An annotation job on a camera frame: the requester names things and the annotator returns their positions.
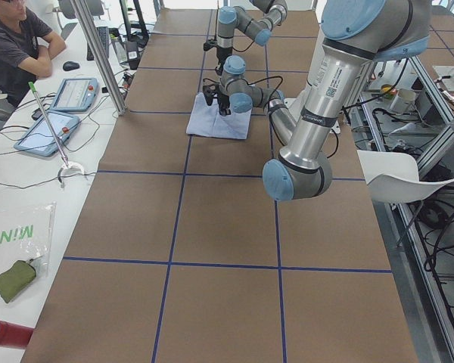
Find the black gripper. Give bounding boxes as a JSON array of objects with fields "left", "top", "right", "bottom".
[
  {"left": 202, "top": 83, "right": 231, "bottom": 116},
  {"left": 203, "top": 37, "right": 233, "bottom": 76}
]

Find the light blue striped shirt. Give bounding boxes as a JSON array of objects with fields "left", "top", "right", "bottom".
[{"left": 186, "top": 93, "right": 251, "bottom": 140}]

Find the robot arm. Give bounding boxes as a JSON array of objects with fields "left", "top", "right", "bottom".
[
  {"left": 203, "top": 0, "right": 288, "bottom": 76},
  {"left": 203, "top": 0, "right": 431, "bottom": 201}
]

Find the black keyboard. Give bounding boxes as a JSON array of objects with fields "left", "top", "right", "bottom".
[{"left": 86, "top": 25, "right": 110, "bottom": 61}]

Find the upper teach pendant tablet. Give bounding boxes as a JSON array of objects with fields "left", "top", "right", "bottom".
[{"left": 50, "top": 78, "right": 98, "bottom": 113}]

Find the teach pendant tablet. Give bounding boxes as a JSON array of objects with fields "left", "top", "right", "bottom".
[
  {"left": 14, "top": 110, "right": 80, "bottom": 157},
  {"left": 50, "top": 78, "right": 98, "bottom": 113}
]

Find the black computer mouse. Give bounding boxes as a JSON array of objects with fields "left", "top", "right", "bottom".
[{"left": 62, "top": 61, "right": 80, "bottom": 72}]

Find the lower teach pendant tablet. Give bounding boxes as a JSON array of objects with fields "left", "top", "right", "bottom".
[{"left": 14, "top": 110, "right": 80, "bottom": 157}]

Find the seated person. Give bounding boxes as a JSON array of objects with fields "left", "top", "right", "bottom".
[{"left": 0, "top": 1, "right": 67, "bottom": 107}]

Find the clear plastic bag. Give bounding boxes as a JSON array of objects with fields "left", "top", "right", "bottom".
[{"left": 0, "top": 203, "right": 56, "bottom": 278}]

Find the green fabric pouch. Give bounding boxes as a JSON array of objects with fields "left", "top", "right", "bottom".
[{"left": 0, "top": 258, "right": 38, "bottom": 303}]

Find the red cylinder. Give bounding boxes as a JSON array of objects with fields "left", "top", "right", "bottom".
[{"left": 0, "top": 320, "right": 34, "bottom": 349}]

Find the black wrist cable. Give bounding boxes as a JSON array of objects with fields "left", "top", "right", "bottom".
[{"left": 245, "top": 75, "right": 285, "bottom": 92}]

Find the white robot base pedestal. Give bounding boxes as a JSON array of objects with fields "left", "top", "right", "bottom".
[{"left": 280, "top": 29, "right": 347, "bottom": 139}]

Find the aluminium frame post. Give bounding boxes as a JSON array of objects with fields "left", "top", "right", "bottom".
[{"left": 71, "top": 0, "right": 126, "bottom": 116}]

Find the green handled reacher stick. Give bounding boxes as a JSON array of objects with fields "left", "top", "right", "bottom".
[{"left": 28, "top": 82, "right": 86, "bottom": 188}]

